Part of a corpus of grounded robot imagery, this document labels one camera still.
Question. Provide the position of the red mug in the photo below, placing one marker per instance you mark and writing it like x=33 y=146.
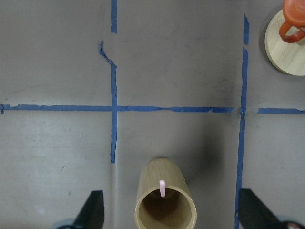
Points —
x=294 y=15

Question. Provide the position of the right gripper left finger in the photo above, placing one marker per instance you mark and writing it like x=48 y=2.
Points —
x=91 y=215

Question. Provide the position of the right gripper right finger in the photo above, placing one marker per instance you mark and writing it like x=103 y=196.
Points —
x=254 y=214

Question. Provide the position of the wooden mug tree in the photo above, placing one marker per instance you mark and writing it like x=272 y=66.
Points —
x=288 y=58

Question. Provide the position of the pink chopstick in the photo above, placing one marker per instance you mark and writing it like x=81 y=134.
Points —
x=162 y=187

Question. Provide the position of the bamboo cylinder holder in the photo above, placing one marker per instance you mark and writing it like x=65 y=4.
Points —
x=163 y=198

